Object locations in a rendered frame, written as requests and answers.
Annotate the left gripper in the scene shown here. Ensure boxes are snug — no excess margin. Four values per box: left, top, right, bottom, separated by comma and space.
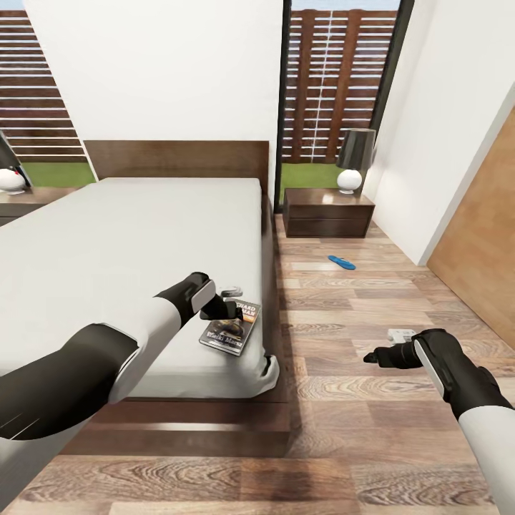
200, 297, 243, 320

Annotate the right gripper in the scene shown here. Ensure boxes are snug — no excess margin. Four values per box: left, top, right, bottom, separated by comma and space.
363, 343, 418, 369

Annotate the hardback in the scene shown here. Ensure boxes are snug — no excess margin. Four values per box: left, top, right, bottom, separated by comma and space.
199, 297, 260, 356

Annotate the sandal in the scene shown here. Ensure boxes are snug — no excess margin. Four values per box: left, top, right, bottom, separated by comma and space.
328, 255, 355, 270

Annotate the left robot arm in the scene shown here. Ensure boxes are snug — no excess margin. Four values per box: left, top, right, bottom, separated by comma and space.
0, 272, 243, 513

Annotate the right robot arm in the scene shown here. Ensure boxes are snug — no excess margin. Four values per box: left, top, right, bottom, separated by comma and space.
363, 328, 515, 515

